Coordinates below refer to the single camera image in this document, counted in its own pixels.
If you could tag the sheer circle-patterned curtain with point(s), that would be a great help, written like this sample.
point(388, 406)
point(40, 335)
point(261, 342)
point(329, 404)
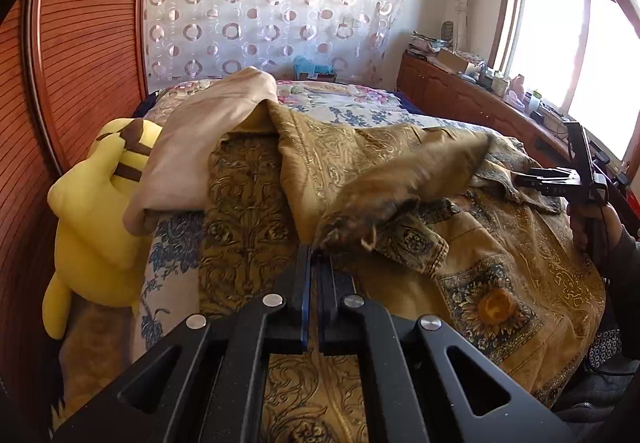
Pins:
point(270, 3)

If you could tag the brown hand fan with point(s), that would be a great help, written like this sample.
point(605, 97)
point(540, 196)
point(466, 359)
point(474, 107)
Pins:
point(446, 32)

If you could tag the pile of papers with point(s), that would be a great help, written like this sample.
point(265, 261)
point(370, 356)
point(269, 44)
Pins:
point(422, 45)

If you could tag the wooden slatted wardrobe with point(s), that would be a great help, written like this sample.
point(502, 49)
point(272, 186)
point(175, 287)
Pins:
point(75, 73)

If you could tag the tan fleece blanket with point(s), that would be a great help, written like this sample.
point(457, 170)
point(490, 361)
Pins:
point(95, 363)

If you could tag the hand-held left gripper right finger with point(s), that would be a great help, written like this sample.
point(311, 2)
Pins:
point(345, 323)

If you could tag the pink floral quilt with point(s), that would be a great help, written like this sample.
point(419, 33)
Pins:
point(310, 93)

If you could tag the low wooden cabinet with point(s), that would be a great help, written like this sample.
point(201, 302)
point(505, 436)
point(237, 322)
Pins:
point(450, 88)

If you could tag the wooden framed window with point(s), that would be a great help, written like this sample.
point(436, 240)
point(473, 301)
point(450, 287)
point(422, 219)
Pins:
point(565, 38)

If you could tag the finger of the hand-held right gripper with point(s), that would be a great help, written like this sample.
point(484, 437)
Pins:
point(542, 181)

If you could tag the small cardboard box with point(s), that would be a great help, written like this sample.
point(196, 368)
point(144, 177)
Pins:
point(320, 76)

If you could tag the white blue-flowered bed sheet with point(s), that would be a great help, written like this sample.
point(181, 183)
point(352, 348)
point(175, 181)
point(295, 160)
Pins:
point(170, 243)

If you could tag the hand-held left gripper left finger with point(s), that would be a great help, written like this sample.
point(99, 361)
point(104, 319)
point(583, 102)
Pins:
point(280, 323)

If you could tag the yellow plush toy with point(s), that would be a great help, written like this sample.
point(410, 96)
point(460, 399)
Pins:
point(95, 228)

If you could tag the beige cloth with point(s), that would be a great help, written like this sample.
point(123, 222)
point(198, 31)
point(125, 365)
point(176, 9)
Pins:
point(200, 138)

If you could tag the open cardboard box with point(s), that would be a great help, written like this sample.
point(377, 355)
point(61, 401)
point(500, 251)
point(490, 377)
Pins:
point(452, 60)

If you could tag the gold paisley patterned shirt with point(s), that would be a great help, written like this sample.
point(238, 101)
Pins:
point(500, 248)

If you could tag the teal cloth on box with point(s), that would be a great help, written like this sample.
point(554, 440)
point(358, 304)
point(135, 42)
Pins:
point(310, 64)

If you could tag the person's dotted dark clothing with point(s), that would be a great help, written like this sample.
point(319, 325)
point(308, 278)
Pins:
point(605, 348)

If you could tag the person's right hand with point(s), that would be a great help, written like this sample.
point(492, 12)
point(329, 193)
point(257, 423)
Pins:
point(577, 225)

